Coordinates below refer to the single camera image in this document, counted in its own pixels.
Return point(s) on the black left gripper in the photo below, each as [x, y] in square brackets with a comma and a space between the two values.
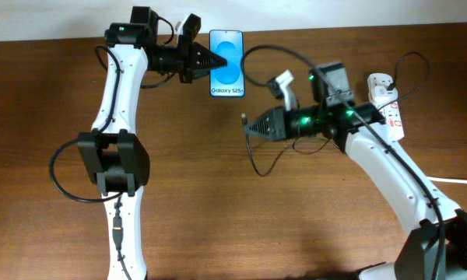
[189, 66]

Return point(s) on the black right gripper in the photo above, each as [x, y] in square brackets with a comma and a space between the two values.
[275, 120]

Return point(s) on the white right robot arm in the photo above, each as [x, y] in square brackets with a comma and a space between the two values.
[436, 226]

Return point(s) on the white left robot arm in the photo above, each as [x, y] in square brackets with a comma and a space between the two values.
[114, 158]

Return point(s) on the white USB charger adapter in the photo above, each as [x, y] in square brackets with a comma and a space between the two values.
[379, 95]

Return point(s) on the white power strip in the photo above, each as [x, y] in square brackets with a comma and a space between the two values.
[390, 112]

